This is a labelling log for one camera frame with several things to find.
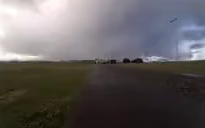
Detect dark bushes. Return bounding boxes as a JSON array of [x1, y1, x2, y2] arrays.
[[122, 57, 144, 64]]

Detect green grass field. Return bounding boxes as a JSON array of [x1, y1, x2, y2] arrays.
[[0, 62, 97, 128]]

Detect dark wet asphalt path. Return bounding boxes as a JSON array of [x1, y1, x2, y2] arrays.
[[65, 63, 205, 128]]

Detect pale distant building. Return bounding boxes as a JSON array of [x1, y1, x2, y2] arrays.
[[93, 57, 118, 65]]

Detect green grass verge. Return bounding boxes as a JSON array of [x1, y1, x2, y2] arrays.
[[121, 61, 205, 77]]

